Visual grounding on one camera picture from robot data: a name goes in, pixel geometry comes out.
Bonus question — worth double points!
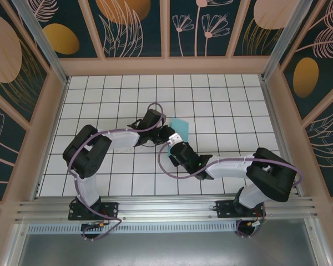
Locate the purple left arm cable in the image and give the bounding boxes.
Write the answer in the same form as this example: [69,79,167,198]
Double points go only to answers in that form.
[67,103,168,242]

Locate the aluminium table side rail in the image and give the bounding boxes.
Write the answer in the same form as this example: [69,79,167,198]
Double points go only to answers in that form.
[30,76,70,202]
[259,76,300,196]

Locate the light blue paper sheet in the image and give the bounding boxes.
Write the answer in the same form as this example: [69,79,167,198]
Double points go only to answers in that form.
[167,117,190,157]

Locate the long aluminium base rail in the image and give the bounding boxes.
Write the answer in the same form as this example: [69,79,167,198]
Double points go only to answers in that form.
[15,196,320,223]

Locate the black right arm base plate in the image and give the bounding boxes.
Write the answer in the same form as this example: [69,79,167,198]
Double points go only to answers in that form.
[215,199,266,220]

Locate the slotted grey cable duct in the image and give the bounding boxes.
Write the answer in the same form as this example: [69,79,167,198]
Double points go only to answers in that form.
[27,223,241,234]

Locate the aluminium corner post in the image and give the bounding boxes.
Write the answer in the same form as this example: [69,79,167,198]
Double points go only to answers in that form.
[261,0,305,83]
[11,0,70,85]

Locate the grey metal sheet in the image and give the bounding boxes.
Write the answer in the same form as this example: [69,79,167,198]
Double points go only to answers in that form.
[13,218,322,266]

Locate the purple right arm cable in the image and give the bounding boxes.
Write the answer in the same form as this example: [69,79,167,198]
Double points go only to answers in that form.
[158,142,305,239]

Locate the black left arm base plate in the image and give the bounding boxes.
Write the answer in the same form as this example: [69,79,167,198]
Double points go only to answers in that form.
[68,201,120,222]

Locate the small black circuit board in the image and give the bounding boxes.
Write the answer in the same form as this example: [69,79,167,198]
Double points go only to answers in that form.
[245,218,267,229]
[81,221,109,232]

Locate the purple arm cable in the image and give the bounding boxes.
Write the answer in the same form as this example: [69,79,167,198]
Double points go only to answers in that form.
[158,142,305,239]
[67,103,168,242]

